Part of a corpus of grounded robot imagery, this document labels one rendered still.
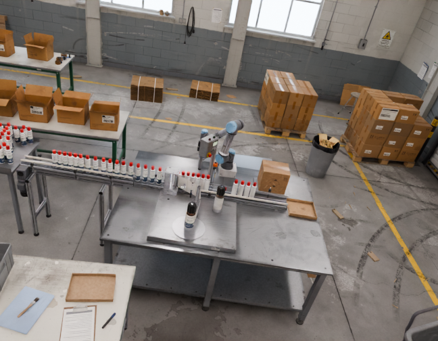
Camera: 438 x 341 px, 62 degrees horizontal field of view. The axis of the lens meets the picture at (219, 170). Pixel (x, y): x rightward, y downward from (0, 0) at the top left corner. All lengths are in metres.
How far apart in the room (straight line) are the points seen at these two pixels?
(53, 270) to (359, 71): 8.20
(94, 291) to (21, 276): 0.57
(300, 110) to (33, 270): 5.38
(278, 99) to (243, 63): 2.31
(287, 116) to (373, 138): 1.58
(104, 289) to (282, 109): 5.01
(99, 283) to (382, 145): 5.60
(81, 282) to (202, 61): 6.76
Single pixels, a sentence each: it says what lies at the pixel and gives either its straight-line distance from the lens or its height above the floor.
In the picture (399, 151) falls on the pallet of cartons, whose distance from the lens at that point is 7.49.
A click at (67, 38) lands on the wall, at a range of 9.44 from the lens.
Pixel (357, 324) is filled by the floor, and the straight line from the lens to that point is 4.48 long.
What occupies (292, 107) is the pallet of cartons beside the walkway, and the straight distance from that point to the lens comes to 7.12.
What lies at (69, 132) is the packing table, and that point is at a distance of 4.99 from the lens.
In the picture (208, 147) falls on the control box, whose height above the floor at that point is 1.42.
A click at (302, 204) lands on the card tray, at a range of 4.20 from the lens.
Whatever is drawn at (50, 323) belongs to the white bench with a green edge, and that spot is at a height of 0.80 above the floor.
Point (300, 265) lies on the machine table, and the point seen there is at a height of 0.83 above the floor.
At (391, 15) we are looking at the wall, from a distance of 9.60.
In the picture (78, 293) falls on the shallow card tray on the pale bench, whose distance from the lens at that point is 3.10.
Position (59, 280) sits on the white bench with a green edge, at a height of 0.80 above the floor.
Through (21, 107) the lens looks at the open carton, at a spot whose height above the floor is 0.96.
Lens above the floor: 3.27
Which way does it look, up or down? 34 degrees down
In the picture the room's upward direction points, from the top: 11 degrees clockwise
